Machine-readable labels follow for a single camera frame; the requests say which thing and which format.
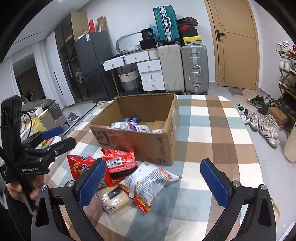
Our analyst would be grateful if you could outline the stacked shoe boxes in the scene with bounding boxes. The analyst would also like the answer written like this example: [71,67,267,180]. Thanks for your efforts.
[177,16,198,38]

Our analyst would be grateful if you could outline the white orange snack bag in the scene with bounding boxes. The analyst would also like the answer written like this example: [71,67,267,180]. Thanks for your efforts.
[118,162,182,213]

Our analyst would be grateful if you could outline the purple silver snack bag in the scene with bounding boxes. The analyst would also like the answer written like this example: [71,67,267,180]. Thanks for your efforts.
[111,121,151,133]

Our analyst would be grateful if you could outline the blue cookie snack packet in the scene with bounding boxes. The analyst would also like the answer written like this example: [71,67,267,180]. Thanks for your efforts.
[122,118,141,123]

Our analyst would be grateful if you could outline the yellow black box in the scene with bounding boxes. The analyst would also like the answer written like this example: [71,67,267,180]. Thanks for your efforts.
[183,36,203,45]

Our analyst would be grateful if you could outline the white drawer desk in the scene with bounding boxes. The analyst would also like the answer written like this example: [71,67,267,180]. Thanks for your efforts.
[103,48,165,92]

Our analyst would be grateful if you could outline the brown SF cardboard box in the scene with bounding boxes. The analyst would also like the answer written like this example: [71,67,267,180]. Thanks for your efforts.
[89,93,180,166]

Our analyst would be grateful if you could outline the wooden door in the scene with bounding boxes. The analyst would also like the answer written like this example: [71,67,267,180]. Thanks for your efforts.
[205,1,259,90]

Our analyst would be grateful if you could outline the beige suitcase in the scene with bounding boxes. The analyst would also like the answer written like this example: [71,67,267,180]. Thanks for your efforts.
[158,44,185,92]

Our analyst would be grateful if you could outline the red snack bag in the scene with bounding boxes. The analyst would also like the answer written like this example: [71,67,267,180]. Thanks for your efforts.
[101,149,138,187]

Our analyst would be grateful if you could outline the woven laundry basket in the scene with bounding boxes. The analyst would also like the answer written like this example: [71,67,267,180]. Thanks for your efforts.
[119,68,140,92]

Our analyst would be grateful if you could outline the person's left hand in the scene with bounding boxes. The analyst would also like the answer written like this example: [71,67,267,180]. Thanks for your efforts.
[5,174,46,201]

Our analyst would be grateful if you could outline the silver aluminium suitcase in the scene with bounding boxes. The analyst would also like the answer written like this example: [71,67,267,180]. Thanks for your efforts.
[181,45,209,95]

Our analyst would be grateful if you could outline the beige biscuit packet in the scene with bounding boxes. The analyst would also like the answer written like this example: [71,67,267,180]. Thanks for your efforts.
[97,185,132,215]

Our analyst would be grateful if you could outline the black refrigerator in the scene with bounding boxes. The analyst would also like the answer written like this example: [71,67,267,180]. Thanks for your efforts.
[75,32,117,103]

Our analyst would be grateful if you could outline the white sneakers on floor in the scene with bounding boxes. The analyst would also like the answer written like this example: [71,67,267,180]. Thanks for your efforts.
[234,104,280,149]

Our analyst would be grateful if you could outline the small cardboard box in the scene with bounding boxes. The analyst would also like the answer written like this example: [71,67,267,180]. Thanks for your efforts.
[267,106,287,127]

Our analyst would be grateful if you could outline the teal suitcase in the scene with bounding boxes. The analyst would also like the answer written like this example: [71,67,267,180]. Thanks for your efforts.
[153,6,181,44]

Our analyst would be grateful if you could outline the red cone-snack chip bag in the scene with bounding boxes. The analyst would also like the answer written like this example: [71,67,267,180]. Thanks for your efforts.
[67,155,95,181]

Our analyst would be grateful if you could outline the grey slippers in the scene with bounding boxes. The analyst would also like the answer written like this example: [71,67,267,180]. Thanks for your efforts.
[68,113,79,123]

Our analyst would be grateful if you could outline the wooden shoe rack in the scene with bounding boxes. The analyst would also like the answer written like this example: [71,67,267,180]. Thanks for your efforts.
[275,40,295,137]

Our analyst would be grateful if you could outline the plaid checkered rug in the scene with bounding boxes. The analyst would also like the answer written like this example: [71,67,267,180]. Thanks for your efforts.
[43,93,265,241]

